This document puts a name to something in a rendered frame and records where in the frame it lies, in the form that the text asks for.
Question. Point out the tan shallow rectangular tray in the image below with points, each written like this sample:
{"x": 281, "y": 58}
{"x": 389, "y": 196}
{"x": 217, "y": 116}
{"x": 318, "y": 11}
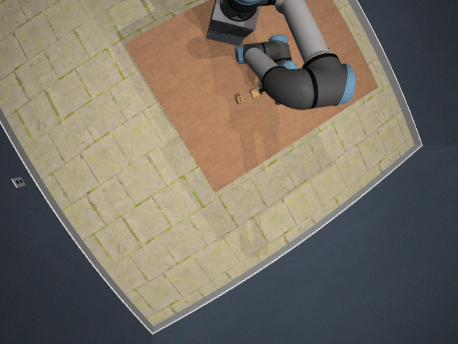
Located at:
{"x": 255, "y": 93}

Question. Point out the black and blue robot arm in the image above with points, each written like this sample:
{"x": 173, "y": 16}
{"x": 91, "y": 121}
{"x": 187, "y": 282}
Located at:
{"x": 326, "y": 82}

